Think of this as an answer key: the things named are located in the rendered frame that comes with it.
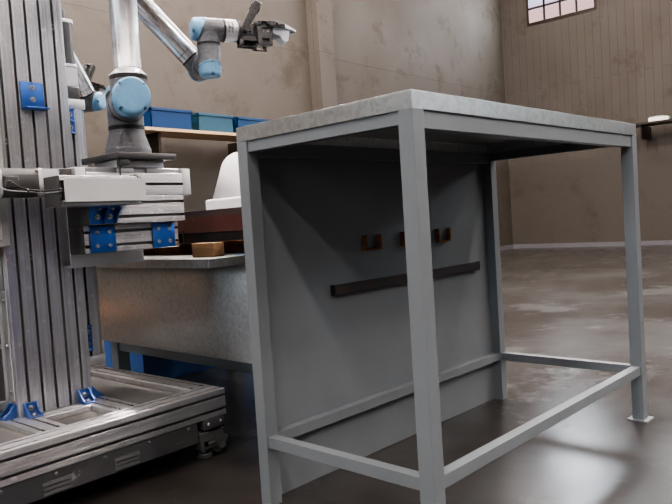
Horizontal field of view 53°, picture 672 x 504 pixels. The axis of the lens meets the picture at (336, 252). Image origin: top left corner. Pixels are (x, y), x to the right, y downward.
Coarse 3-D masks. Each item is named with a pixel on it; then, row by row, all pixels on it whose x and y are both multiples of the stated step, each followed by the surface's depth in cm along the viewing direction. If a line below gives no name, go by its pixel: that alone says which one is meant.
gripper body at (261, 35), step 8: (240, 24) 225; (256, 24) 228; (264, 24) 228; (240, 32) 225; (248, 32) 228; (256, 32) 228; (264, 32) 229; (240, 40) 226; (248, 40) 227; (256, 40) 228; (264, 40) 229; (272, 40) 229; (248, 48) 231; (256, 48) 234; (264, 48) 234
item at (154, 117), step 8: (152, 112) 646; (160, 112) 653; (168, 112) 660; (176, 112) 667; (184, 112) 673; (144, 120) 652; (152, 120) 646; (160, 120) 653; (168, 120) 660; (176, 120) 667; (184, 120) 674; (176, 128) 666; (184, 128) 674
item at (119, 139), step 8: (112, 128) 222; (120, 128) 221; (128, 128) 222; (136, 128) 223; (112, 136) 222; (120, 136) 221; (128, 136) 221; (136, 136) 223; (144, 136) 226; (112, 144) 221; (120, 144) 221; (128, 144) 221; (136, 144) 222; (144, 144) 224; (112, 152) 221; (144, 152) 224
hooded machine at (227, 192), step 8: (224, 160) 656; (232, 160) 647; (224, 168) 649; (232, 168) 642; (224, 176) 646; (232, 176) 639; (216, 184) 652; (224, 184) 643; (232, 184) 636; (216, 192) 648; (224, 192) 640; (232, 192) 633; (208, 200) 644; (216, 200) 636; (224, 200) 629; (232, 200) 622; (240, 200) 615; (208, 208) 644; (216, 208) 637
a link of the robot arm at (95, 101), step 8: (80, 64) 273; (80, 72) 272; (80, 80) 274; (88, 80) 277; (80, 88) 275; (88, 88) 277; (80, 96) 278; (88, 96) 279; (96, 96) 280; (104, 96) 284; (88, 104) 281; (96, 104) 280; (104, 104) 284
